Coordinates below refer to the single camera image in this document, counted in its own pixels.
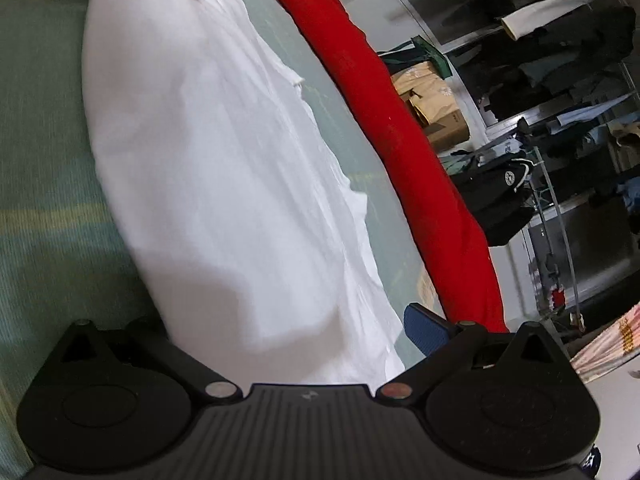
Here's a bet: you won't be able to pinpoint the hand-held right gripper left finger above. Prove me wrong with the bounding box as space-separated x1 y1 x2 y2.
50 316 242 405

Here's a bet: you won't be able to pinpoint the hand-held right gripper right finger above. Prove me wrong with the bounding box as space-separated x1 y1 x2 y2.
376 303 569 404

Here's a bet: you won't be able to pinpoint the white printed t-shirt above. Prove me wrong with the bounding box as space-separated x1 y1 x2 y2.
81 0 407 386

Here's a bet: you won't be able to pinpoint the dark hanging clothes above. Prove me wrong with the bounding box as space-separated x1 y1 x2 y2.
450 5 640 233

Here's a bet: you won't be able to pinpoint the black jacket with badge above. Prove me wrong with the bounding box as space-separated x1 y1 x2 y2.
450 156 539 247

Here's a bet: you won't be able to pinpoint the red quilt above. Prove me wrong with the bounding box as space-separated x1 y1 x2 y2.
250 0 510 334

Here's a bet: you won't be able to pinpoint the metal drying rack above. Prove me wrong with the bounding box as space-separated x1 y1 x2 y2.
520 145 587 332

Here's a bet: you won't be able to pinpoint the cardboard box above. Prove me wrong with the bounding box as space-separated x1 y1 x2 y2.
390 60 472 154

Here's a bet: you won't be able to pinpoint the green trimmed dark garment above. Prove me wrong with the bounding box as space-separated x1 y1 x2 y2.
377 35 454 82

